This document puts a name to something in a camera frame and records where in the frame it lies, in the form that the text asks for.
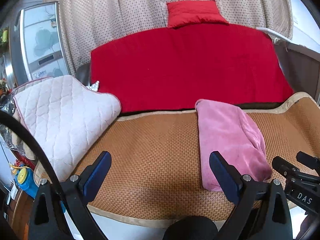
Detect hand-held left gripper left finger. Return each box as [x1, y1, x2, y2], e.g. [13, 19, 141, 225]
[27, 151, 112, 240]

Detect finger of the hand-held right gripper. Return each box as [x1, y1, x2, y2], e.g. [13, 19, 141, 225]
[296, 151, 320, 175]
[272, 156, 302, 180]

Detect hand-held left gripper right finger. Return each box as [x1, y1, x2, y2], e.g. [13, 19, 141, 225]
[209, 151, 293, 240]

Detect pink zip jacket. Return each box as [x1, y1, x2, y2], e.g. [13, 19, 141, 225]
[195, 99, 272, 192]

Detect person's right forearm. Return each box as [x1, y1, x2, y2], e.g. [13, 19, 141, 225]
[297, 214, 320, 240]

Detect woven straw mat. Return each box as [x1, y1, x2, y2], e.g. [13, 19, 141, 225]
[34, 91, 320, 228]

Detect beige jacket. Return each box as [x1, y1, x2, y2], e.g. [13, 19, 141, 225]
[12, 110, 35, 160]

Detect white quilted pad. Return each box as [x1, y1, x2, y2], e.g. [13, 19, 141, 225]
[12, 75, 122, 183]

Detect blue and yellow toy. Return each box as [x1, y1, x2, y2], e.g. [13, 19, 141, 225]
[10, 164, 38, 202]

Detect wooden side table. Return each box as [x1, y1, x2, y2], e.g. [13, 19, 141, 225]
[0, 185, 35, 240]

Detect silver patterned item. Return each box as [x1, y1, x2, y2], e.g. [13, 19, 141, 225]
[86, 80, 100, 92]

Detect clear plastic wrap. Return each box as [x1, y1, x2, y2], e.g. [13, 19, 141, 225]
[0, 95, 25, 153]

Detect red blanket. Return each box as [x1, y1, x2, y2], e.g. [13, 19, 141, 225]
[90, 23, 294, 113]

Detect orange flowers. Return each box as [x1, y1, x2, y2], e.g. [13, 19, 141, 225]
[0, 79, 10, 95]

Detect white board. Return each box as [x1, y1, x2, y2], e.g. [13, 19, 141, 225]
[256, 27, 293, 42]

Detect silver refrigerator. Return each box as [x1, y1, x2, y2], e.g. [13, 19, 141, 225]
[10, 2, 72, 85]

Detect red pillow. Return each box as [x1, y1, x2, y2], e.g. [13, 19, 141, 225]
[166, 0, 229, 29]

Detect beige dotted curtain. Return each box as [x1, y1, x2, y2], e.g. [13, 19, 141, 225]
[42, 0, 294, 77]

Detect black cable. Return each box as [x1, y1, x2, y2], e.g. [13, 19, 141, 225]
[0, 110, 65, 198]

